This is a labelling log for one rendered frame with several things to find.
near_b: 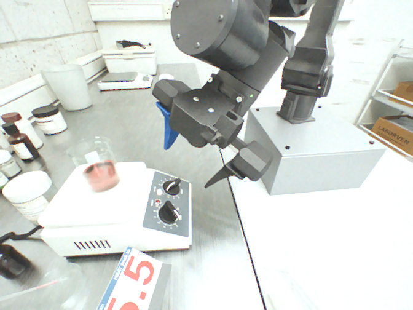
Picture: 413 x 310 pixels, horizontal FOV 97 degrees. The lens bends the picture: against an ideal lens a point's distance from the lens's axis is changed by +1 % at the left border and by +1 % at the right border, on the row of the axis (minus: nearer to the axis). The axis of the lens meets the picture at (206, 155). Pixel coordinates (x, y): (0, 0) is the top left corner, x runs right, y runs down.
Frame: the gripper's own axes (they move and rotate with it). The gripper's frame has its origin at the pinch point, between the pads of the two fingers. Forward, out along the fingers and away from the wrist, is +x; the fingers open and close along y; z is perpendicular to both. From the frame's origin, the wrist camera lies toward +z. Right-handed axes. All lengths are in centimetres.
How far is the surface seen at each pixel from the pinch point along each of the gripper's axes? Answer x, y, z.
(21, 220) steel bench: 27.4, -16.6, 14.1
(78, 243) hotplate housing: 15.7, -2.8, 13.2
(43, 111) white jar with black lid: 28, -49, -4
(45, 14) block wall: 16, -102, -27
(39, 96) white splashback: 35, -67, -11
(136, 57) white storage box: 18, -83, -63
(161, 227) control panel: 9.5, 3.9, 6.4
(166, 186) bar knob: 9.2, -1.0, 0.4
